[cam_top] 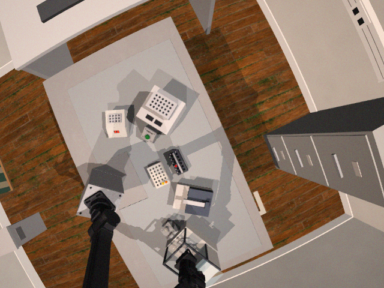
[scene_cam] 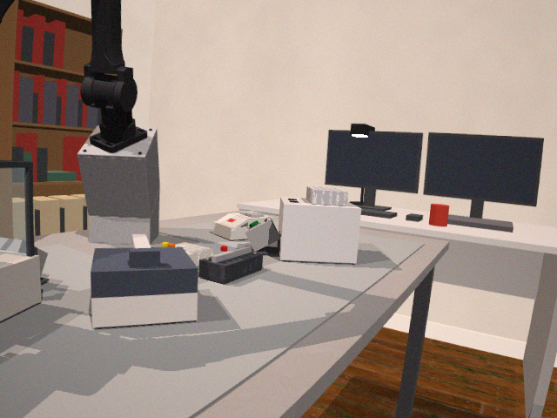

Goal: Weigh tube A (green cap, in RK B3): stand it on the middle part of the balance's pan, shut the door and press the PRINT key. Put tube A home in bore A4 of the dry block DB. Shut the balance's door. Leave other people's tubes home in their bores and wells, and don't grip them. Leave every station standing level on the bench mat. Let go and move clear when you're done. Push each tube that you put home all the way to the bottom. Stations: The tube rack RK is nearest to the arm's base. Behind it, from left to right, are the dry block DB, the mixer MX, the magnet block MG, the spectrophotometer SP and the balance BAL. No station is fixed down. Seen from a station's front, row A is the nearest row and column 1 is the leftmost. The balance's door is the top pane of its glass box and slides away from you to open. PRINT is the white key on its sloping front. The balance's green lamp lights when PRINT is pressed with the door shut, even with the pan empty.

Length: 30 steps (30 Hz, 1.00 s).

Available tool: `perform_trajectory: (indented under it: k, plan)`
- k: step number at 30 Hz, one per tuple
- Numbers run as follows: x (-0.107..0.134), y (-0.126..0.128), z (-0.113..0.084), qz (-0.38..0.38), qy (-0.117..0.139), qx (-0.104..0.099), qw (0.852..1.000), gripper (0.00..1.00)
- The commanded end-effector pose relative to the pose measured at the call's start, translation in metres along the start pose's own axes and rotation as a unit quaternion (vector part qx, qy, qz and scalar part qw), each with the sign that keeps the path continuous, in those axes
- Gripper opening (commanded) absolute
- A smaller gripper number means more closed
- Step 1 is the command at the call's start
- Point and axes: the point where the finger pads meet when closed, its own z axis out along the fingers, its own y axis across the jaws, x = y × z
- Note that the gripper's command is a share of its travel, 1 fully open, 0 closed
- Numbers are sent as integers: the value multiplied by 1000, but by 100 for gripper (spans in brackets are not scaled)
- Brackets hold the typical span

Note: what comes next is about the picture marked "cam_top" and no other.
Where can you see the cream block with round holes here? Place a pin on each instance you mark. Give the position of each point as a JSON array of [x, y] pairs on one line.
[[117, 124]]

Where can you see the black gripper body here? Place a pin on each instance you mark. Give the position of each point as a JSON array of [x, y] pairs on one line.
[[184, 261]]

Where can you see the white tube rack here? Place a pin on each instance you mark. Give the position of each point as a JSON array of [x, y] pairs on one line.
[[157, 177]]

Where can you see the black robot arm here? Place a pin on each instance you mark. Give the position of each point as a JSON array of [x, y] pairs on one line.
[[104, 220]]

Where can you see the grey flat mat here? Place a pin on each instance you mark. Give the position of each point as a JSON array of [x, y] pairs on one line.
[[126, 85]]

